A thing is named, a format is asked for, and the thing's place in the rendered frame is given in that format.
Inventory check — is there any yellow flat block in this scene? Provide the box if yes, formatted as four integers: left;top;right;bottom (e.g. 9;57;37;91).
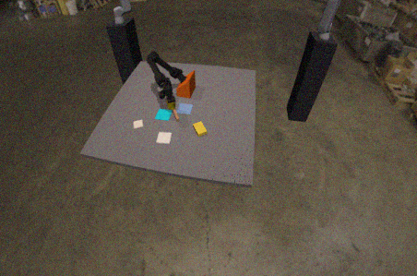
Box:
193;122;207;137

